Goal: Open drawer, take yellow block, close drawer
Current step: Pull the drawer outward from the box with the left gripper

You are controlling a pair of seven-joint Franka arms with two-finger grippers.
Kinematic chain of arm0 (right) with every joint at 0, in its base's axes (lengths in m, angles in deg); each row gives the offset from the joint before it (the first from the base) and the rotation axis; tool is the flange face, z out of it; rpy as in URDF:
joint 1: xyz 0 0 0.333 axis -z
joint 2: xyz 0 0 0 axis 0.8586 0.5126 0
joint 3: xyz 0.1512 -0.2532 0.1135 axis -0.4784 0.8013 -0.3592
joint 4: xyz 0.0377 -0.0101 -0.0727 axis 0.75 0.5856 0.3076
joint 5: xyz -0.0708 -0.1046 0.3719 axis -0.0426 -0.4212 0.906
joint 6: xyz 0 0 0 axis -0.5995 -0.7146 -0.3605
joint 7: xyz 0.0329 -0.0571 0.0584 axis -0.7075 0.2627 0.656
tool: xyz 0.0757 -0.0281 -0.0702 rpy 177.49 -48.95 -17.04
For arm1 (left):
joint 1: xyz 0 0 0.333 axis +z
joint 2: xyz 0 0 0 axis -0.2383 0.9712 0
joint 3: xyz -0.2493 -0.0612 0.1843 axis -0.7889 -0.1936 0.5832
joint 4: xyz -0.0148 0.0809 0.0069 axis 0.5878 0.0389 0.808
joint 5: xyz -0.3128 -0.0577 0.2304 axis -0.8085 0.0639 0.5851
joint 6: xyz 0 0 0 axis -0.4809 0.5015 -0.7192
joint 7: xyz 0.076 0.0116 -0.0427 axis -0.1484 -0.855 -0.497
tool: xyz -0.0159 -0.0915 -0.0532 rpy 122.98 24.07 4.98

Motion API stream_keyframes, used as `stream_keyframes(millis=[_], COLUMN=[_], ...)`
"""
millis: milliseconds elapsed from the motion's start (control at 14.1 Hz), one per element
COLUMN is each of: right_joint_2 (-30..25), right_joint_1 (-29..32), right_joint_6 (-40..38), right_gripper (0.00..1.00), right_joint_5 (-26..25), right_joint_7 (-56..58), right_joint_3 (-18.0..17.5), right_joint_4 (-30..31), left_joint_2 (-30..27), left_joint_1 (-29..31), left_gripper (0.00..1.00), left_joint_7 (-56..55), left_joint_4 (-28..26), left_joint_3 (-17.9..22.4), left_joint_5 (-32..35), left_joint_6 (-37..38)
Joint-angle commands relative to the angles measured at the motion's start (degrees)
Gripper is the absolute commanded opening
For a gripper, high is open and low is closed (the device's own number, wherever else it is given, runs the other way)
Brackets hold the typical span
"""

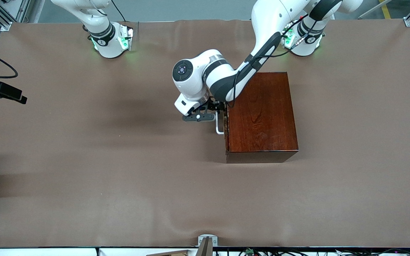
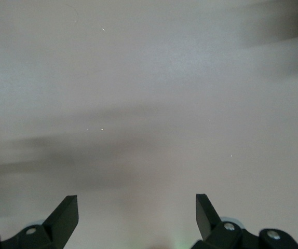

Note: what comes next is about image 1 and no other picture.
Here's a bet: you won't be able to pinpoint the metal connector plate green light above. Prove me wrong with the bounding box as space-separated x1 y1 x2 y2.
282 23 296 49
118 23 134 51

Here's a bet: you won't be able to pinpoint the brown table cloth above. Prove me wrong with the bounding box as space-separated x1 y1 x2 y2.
0 20 410 248

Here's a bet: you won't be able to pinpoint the dark wooden cabinet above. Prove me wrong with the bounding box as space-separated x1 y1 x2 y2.
225 72 299 164

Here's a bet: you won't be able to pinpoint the black base cable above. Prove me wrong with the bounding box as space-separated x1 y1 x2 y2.
111 0 126 22

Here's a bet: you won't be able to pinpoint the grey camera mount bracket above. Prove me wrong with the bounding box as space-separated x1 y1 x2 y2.
196 235 219 256

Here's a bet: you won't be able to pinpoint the wooden drawer with white handle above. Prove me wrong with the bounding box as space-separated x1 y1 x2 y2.
215 107 230 153

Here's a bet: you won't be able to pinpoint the grey metal rail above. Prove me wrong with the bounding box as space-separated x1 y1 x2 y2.
358 0 392 19

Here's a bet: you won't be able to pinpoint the tangled black cables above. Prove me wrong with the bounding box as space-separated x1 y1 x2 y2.
239 248 410 256

